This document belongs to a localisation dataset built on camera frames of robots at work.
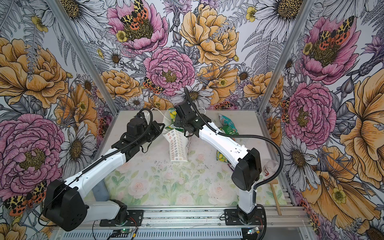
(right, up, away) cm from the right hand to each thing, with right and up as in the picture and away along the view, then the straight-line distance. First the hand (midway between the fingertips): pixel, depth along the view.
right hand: (180, 123), depth 81 cm
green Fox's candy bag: (-4, +6, +1) cm, 7 cm away
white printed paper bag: (-1, -10, +2) cm, 11 cm away
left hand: (-8, -3, -1) cm, 8 cm away
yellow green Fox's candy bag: (+24, -21, +12) cm, 34 cm away
